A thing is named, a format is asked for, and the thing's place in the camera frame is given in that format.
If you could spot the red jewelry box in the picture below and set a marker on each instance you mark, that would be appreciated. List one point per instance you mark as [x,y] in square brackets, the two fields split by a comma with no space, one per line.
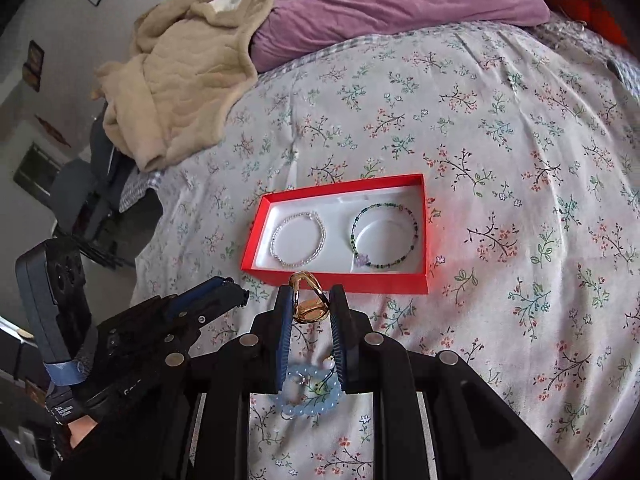
[350,282]

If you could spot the floral bedsheet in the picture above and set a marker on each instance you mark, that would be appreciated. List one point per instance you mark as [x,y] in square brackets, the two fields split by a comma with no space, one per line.
[500,160]

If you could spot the red wall ornament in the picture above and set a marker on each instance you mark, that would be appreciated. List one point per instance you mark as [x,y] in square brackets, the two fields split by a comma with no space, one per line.
[52,131]

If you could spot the red orange cushion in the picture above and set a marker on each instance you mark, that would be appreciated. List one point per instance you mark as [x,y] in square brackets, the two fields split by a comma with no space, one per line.
[595,5]

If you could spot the purple pillow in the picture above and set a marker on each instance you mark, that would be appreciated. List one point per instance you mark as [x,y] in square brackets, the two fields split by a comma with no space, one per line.
[390,5]

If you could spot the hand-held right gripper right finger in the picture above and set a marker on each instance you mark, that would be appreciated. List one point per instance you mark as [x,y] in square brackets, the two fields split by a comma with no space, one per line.
[340,342]

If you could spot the gold hair clip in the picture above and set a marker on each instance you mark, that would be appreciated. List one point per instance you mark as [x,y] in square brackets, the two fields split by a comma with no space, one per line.
[307,312]

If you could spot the dark window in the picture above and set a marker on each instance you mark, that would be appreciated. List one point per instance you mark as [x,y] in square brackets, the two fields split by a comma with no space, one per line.
[37,170]

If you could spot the beige quilted blanket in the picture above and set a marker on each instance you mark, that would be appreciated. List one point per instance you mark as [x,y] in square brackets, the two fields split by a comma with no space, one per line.
[175,85]

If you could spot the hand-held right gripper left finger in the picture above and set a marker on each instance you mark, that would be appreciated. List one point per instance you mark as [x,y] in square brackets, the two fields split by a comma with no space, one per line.
[285,332]

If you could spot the person's left hand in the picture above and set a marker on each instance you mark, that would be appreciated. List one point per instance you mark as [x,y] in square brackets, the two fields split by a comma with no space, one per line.
[80,432]

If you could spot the grey checked sheet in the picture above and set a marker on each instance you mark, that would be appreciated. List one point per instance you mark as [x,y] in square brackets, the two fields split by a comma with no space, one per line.
[140,187]

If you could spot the dark grey chair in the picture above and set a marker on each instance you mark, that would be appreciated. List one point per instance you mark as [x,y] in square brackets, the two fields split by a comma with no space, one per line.
[75,180]

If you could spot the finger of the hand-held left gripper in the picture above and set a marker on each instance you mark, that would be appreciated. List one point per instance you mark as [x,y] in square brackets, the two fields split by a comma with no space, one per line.
[227,302]
[210,286]

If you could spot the small dark wall plaque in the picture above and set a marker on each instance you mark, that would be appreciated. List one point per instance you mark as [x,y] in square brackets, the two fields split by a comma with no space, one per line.
[34,65]

